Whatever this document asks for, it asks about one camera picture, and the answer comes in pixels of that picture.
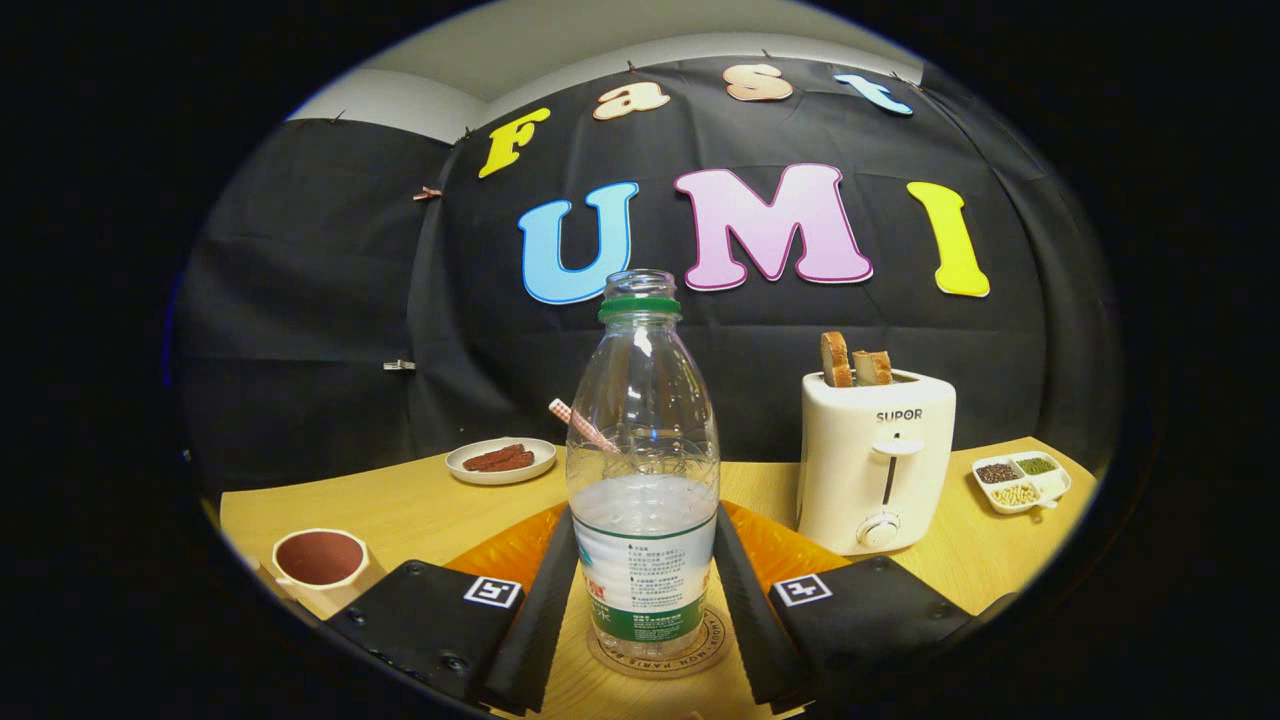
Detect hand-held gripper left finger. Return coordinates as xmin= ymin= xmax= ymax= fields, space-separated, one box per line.
xmin=325 ymin=503 xmax=581 ymax=716

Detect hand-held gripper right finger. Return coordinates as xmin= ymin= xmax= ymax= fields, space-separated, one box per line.
xmin=712 ymin=503 xmax=976 ymax=716

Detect round wooden coaster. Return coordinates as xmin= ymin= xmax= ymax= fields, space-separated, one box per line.
xmin=585 ymin=600 xmax=731 ymax=681

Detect clear plastic bottle green label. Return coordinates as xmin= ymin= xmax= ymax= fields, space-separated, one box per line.
xmin=565 ymin=268 xmax=723 ymax=661

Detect cream cup wooden handle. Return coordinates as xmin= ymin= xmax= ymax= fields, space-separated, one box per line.
xmin=270 ymin=528 xmax=386 ymax=621

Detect small white plate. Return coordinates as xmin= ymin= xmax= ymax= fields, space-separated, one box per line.
xmin=445 ymin=437 xmax=557 ymax=487

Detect wooden table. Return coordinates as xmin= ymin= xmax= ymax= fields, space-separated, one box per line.
xmin=218 ymin=436 xmax=1101 ymax=720

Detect brown sausage pieces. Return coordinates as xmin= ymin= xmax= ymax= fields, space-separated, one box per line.
xmin=462 ymin=444 xmax=536 ymax=473

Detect white toaster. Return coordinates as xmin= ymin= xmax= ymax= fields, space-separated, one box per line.
xmin=797 ymin=368 xmax=957 ymax=557

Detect checked paper straw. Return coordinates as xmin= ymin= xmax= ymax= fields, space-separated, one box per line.
xmin=548 ymin=398 xmax=616 ymax=453

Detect white divided grain dish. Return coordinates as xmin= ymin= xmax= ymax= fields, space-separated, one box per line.
xmin=972 ymin=451 xmax=1072 ymax=516

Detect black backdrop cloth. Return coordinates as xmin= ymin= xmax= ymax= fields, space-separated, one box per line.
xmin=170 ymin=55 xmax=1121 ymax=496

